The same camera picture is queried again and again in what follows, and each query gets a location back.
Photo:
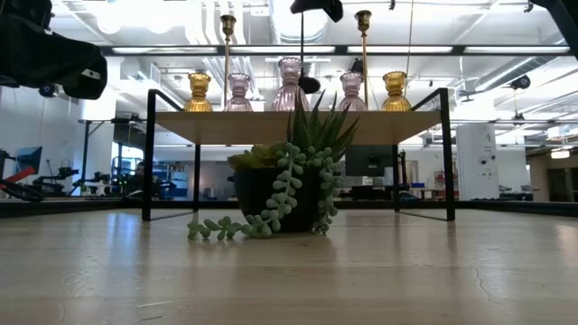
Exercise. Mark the white cabinet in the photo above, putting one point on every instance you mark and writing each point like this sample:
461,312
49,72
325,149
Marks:
469,180

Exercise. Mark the blue-lit monitor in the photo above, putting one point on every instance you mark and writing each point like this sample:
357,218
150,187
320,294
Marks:
28,158

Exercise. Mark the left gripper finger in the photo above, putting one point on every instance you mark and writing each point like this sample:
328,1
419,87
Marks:
81,67

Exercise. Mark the tall black candlestick holder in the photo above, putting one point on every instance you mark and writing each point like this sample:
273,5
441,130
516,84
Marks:
311,85

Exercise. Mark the tall brass candlestick holder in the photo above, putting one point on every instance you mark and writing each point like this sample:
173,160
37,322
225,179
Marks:
363,20
228,25

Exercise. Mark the bright wall lamp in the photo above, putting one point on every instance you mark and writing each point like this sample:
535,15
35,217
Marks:
560,154

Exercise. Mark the white ceiling duct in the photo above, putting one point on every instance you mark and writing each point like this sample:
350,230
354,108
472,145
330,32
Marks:
280,27

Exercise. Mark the red metal bar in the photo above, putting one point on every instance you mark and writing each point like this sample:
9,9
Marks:
20,175

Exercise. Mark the pink glass candle holder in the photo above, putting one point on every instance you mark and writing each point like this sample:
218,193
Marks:
351,99
289,97
239,99

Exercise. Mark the amber glass candle holder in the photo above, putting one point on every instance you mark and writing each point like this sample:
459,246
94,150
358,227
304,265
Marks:
198,101
395,101

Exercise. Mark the person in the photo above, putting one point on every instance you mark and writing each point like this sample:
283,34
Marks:
137,176

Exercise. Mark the wooden shelf riser black legs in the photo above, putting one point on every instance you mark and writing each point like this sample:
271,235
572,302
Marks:
384,126

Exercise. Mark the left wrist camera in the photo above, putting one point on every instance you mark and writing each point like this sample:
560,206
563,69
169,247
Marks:
31,11

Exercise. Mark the potted artificial succulent plant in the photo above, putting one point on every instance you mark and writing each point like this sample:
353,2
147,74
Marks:
280,189

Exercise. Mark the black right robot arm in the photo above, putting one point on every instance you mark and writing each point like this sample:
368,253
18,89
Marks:
564,18

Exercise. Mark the black monitor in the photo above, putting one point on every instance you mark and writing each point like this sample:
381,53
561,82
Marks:
368,160

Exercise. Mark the black hanging ceiling fixture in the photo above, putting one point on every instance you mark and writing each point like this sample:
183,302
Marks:
520,82
47,90
357,66

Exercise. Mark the black metal rig frame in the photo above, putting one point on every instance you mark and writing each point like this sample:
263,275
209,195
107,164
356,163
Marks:
496,208

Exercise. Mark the blue storage rack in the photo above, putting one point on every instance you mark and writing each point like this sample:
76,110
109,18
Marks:
178,180

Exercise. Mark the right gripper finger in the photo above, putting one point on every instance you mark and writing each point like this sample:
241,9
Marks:
320,6

